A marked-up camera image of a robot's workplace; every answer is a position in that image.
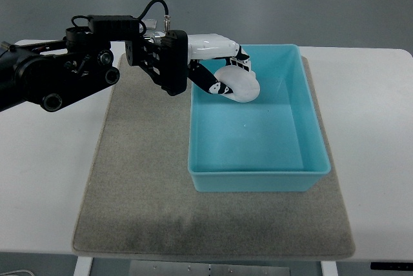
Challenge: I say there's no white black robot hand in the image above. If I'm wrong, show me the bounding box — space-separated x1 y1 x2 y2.
187 34 251 95

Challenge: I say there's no white bunny toy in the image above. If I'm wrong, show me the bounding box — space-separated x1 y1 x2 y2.
214 65 260 103

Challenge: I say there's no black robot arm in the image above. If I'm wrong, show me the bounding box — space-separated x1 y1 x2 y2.
1 14 259 112

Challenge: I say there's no light blue plastic box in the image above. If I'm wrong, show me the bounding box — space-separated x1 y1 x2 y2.
188 44 332 192

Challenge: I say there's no metal floor plate upper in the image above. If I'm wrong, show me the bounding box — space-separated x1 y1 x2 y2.
142 19 157 30

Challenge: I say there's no grey felt mat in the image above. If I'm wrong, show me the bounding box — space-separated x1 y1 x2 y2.
72 59 355 261

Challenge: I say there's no white table leg right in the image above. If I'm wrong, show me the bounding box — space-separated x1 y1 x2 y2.
321 261 339 276

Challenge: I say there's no white table leg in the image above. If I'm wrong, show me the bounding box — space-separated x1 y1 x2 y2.
73 257 93 276
321 261 339 276

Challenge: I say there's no white table leg left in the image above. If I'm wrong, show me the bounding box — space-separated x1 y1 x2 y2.
73 257 93 276

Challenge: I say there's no black table control panel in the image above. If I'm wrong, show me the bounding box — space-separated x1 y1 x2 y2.
370 262 413 271

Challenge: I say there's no grey metal base plate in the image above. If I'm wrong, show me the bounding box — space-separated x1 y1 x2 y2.
128 261 291 276

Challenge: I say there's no white cable on floor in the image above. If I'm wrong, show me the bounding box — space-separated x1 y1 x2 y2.
0 268 33 276

